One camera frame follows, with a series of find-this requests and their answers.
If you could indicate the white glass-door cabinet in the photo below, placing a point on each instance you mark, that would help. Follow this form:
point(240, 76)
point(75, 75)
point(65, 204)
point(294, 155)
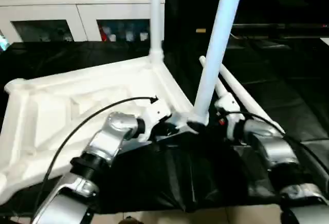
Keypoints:
point(77, 13)

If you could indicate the small tan tag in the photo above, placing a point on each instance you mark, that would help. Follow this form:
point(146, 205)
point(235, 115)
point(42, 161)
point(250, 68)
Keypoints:
point(201, 30)

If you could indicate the black plastic table mat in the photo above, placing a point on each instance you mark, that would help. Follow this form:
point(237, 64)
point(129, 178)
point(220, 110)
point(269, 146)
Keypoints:
point(288, 90)

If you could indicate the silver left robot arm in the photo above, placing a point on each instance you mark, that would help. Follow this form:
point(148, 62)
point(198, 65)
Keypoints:
point(103, 142)

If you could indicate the white plastic table leg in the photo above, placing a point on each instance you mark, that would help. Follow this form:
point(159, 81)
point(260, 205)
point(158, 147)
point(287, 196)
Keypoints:
point(156, 18)
point(205, 62)
point(247, 95)
point(218, 44)

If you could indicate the white flat board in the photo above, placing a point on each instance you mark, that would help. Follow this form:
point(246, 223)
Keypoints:
point(324, 41)

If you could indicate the white plastic table top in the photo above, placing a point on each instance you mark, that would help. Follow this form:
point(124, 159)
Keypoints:
point(61, 100)

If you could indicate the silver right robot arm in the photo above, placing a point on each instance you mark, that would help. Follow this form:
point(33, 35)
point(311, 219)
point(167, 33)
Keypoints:
point(272, 152)

